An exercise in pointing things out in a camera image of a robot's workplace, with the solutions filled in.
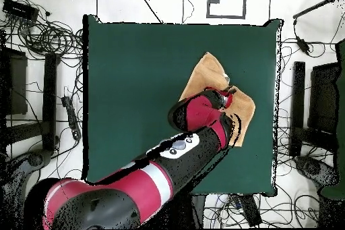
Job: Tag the tan terry towel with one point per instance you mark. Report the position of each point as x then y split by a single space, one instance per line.
207 73

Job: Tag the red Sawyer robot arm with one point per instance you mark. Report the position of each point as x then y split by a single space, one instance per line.
199 111

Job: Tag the black flat panel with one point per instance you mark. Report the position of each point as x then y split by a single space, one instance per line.
16 84
323 97

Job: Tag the black power adapter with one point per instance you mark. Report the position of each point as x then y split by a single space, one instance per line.
303 45

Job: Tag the black tripod base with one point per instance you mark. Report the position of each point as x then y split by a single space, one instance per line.
36 159
314 169

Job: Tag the dark green table cloth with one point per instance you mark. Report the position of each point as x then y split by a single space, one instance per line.
121 79

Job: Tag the black oblong box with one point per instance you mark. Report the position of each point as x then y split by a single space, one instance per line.
250 209

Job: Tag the black pole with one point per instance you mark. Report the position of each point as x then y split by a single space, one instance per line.
312 8

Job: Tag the black power strip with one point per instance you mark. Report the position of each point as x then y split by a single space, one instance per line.
72 119

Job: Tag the black electronics box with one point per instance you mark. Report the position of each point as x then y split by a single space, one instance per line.
20 10

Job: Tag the black stand frame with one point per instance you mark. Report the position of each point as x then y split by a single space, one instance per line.
49 100
298 100

